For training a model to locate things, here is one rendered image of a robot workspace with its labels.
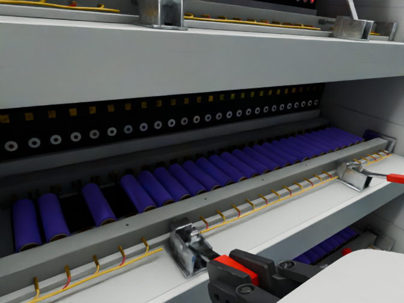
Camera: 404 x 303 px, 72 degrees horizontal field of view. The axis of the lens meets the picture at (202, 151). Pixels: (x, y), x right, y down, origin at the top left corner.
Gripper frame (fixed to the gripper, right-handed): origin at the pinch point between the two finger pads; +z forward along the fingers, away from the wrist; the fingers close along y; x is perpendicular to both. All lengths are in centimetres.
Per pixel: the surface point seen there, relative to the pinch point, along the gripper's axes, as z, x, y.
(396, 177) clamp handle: 1.4, 0.9, 26.1
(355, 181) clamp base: 6.2, 0.6, 25.7
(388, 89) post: 8.1, 12.5, 44.7
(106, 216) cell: 11.6, 5.0, -5.2
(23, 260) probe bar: 9.3, 4.1, -11.7
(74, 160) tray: 20.1, 10.9, -5.6
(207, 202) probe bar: 8.9, 3.8, 3.9
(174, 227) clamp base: 7.2, 3.1, -0.8
